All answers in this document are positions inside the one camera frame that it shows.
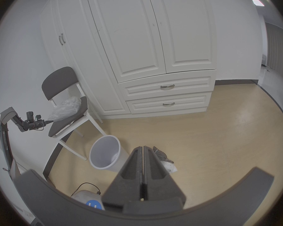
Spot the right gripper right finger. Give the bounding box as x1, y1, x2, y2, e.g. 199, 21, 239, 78
143, 145, 187, 209

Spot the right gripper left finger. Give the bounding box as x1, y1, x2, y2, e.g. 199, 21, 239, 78
101, 146, 144, 208

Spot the clear plastic bag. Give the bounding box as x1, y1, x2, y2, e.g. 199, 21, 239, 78
47, 97, 82, 122

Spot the black plastic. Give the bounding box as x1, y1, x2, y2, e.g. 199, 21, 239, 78
153, 146, 174, 163

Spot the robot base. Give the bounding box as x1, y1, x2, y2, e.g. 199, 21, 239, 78
70, 189, 105, 211

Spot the white trash bin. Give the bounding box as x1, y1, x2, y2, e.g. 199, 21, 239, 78
89, 135, 130, 173

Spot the crumpled white paper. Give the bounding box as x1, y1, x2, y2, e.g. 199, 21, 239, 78
161, 160, 178, 174

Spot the white chair with grey seat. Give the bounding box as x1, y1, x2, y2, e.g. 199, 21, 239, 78
42, 67, 107, 161

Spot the white wardrobe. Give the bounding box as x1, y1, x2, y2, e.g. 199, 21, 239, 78
40, 0, 217, 119

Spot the black cable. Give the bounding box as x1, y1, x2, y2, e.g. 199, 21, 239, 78
72, 182, 102, 196

